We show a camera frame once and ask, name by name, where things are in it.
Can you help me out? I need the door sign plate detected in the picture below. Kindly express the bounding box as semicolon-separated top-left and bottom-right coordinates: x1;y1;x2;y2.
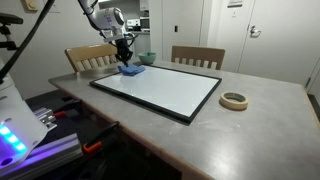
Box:
227;0;243;8

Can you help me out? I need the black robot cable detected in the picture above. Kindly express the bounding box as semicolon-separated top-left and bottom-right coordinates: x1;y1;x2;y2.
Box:
0;0;56;84

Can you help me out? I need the wooden chair near tape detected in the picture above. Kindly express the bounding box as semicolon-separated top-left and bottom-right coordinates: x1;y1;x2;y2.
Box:
65;44;118;72

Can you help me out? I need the white robot base blue light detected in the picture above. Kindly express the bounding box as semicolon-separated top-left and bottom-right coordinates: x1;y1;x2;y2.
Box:
0;73;48;175

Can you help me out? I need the aluminium extrusion rail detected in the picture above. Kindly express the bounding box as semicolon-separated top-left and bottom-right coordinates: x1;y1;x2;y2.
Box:
0;108;83;180

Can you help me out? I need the beige masking tape roll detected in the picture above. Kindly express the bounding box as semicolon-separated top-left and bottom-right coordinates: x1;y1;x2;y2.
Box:
219;92;249;111

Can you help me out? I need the orange black clamp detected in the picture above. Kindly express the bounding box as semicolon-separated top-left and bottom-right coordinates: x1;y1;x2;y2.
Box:
53;100;81;117
82;121;120;154

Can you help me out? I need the black framed white board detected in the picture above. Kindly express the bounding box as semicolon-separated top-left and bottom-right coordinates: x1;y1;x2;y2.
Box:
90;66;222;124

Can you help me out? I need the wooden chair near bowl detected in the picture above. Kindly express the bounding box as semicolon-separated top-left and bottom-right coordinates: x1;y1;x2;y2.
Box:
171;45;225;70

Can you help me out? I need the kitchen counter with appliances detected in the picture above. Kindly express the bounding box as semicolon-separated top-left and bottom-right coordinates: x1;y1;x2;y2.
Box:
127;0;150;52

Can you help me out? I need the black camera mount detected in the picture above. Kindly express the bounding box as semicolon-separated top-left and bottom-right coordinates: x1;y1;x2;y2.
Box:
0;13;23;50

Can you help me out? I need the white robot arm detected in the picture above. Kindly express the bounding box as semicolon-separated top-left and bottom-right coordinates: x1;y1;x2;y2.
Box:
78;0;134;66

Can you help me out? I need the silver door lever handle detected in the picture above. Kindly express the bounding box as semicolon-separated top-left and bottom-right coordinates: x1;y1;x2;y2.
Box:
250;26;261;38

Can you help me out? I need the green ceramic bowl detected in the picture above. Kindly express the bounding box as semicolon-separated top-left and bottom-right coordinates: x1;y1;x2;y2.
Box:
138;52;156;64

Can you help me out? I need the wall thermostat dial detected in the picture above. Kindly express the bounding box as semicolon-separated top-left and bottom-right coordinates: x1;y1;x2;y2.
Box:
23;0;38;12

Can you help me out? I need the blue microfiber towel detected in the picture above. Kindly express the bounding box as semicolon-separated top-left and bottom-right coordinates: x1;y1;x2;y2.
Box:
118;64;145;76

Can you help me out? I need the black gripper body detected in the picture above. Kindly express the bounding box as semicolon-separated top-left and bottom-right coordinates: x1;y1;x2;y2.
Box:
116;39;133;62

